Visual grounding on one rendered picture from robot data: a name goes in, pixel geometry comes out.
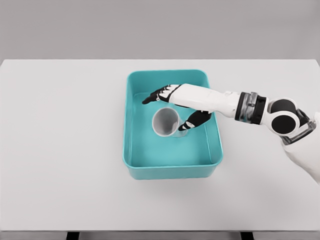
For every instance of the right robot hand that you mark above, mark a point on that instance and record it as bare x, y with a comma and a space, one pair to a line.
186, 96

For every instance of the teal plastic basket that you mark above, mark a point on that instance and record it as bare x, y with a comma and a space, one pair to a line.
172, 150

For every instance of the white paper cup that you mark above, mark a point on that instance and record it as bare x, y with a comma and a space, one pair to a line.
165, 122

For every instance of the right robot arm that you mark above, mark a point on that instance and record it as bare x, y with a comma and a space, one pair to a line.
277, 115

